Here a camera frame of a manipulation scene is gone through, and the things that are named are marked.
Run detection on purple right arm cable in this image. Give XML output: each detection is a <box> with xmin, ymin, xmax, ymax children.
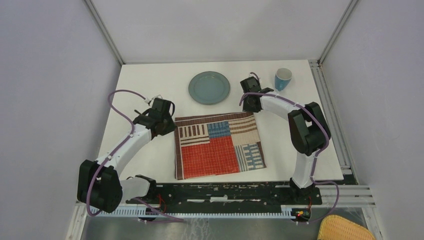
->
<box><xmin>238</xmin><ymin>71</ymin><xmax>341</xmax><ymax>225</ymax></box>

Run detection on striped patchwork placemat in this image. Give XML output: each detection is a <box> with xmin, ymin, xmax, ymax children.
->
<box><xmin>174</xmin><ymin>112</ymin><xmax>267</xmax><ymax>180</ymax></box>

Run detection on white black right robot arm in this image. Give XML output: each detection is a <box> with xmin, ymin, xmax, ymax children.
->
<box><xmin>239</xmin><ymin>76</ymin><xmax>331</xmax><ymax>204</ymax></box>

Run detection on blue ceramic mug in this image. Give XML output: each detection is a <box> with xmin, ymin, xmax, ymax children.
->
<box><xmin>274</xmin><ymin>68</ymin><xmax>293</xmax><ymax>91</ymax></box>

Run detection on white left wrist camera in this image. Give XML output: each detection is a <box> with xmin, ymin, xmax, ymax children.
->
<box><xmin>144</xmin><ymin>96</ymin><xmax>157</xmax><ymax>105</ymax></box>

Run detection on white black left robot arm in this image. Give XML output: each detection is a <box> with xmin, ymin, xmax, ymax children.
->
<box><xmin>76</xmin><ymin>98</ymin><xmax>177</xmax><ymax>213</ymax></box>

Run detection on aluminium frame rails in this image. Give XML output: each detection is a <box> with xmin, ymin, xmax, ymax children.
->
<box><xmin>66</xmin><ymin>60</ymin><xmax>382</xmax><ymax>240</ymax></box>

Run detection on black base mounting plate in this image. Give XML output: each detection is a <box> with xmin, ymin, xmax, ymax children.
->
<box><xmin>141</xmin><ymin>181</ymin><xmax>323</xmax><ymax>214</ymax></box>

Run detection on teal ceramic plate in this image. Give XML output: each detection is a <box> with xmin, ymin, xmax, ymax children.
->
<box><xmin>188</xmin><ymin>71</ymin><xmax>231</xmax><ymax>105</ymax></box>

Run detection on white slotted cable duct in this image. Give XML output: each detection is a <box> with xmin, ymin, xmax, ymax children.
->
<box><xmin>98</xmin><ymin>205</ymin><xmax>296</xmax><ymax>220</ymax></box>

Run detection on yellow woven basket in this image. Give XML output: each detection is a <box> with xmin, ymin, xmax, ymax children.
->
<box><xmin>317</xmin><ymin>214</ymin><xmax>376</xmax><ymax>240</ymax></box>

